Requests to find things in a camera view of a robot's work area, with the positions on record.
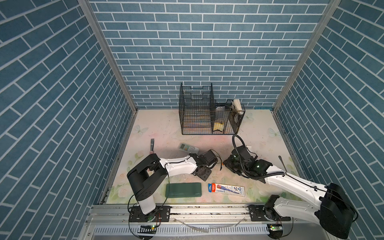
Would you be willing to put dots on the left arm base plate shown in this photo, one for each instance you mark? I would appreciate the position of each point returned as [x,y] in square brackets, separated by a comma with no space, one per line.
[159,214]

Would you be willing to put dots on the aluminium front rail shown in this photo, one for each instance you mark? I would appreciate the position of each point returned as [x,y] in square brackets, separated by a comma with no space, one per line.
[187,213]

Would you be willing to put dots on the dark green rectangular case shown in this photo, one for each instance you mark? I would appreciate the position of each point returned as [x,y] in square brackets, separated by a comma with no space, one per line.
[183,190]

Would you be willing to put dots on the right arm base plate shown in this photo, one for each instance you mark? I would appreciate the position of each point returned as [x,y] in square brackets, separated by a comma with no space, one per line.
[259,213]

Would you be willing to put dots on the metal spoon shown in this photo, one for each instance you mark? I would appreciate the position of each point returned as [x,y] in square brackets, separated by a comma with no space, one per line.
[281,160]

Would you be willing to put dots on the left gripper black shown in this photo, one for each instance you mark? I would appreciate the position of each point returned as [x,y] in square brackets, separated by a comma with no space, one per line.
[206,177]

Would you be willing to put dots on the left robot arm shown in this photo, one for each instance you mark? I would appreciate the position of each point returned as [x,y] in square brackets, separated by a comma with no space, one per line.
[146,176]

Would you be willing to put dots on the black wire mesh basket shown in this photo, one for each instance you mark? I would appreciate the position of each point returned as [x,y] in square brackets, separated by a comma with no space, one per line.
[198,110]

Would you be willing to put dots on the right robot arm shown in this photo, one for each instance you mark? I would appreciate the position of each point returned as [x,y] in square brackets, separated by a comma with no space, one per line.
[327,206]

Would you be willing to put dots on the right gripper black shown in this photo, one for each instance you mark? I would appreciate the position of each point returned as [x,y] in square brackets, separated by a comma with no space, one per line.
[229,158]

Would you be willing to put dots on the toothpaste box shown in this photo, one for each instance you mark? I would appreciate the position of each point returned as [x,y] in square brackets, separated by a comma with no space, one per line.
[226,189]

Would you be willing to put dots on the pink handled scraper tool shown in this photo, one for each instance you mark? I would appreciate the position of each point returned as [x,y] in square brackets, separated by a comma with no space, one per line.
[152,146]

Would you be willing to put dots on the white block in basket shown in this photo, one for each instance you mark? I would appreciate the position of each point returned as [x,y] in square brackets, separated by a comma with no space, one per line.
[237,106]

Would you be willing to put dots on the yellow item in basket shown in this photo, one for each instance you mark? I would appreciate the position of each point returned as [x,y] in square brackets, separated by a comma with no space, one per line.
[218,126]

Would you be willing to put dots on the grey remote with teal buttons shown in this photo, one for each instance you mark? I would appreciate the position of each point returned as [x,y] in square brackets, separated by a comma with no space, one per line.
[188,148]

